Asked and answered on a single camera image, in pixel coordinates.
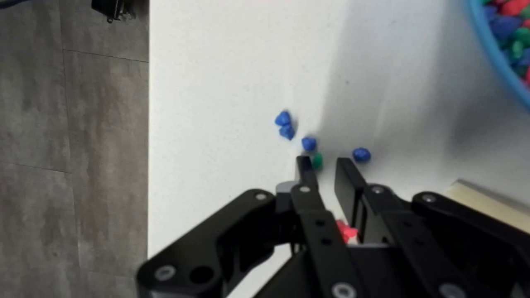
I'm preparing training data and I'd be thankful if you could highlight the blue cereal piece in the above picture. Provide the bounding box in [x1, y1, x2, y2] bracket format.
[278, 125, 296, 143]
[351, 146, 372, 166]
[299, 134, 319, 154]
[273, 110, 293, 128]

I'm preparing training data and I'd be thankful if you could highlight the small black bracket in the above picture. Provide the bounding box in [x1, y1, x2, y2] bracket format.
[89, 0, 137, 25]

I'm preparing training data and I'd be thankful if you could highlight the colourful cereal heap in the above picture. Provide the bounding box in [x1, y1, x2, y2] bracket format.
[482, 0, 530, 88]

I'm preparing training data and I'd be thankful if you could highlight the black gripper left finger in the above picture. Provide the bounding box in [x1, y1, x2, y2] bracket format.
[135, 154, 369, 298]

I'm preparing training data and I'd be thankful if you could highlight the green cereal piece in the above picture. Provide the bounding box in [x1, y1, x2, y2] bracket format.
[309, 151, 326, 171]

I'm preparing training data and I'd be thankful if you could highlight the blue bowl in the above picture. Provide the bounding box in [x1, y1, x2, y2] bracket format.
[465, 0, 530, 115]

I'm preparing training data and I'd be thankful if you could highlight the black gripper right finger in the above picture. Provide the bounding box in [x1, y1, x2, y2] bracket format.
[333, 158, 530, 298]

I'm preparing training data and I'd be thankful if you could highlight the red cereal piece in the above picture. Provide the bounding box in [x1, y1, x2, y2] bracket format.
[333, 219, 361, 247]

